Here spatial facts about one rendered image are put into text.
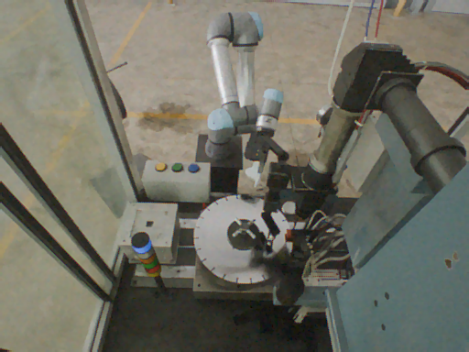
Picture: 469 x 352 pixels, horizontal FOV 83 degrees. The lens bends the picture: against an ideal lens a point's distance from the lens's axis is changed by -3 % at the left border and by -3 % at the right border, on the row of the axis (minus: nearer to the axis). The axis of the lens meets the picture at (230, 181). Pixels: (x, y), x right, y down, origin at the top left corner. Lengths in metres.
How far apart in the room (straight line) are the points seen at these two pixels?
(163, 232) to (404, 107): 0.82
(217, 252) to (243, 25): 0.90
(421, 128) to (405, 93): 0.07
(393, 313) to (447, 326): 0.08
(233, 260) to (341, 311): 0.48
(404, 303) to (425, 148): 0.17
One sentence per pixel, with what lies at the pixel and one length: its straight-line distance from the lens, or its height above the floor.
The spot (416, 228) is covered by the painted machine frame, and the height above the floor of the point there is 1.54.
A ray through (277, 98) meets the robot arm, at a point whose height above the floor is 1.21.
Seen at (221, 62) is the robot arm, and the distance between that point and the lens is 1.17.
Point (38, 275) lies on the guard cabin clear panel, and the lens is 0.73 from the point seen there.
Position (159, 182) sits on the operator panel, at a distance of 1.17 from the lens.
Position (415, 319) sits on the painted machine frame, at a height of 1.48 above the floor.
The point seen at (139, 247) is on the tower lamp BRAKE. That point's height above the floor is 1.16.
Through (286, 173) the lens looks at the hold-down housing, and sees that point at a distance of 0.70.
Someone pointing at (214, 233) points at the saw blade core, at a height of 0.95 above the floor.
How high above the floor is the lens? 1.76
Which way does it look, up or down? 50 degrees down
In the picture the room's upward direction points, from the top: 4 degrees clockwise
